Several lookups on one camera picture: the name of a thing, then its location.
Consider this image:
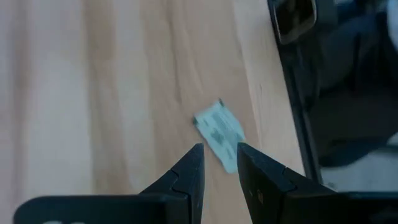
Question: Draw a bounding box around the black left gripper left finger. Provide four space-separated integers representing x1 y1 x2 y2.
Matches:
13 142 206 224

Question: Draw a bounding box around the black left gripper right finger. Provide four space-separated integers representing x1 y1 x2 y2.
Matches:
237 142 398 224

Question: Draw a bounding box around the green white sweetener packet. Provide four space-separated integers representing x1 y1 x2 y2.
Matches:
192 98 246 174

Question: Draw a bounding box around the black metal table frame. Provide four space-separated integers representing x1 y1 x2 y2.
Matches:
267 0 330 187

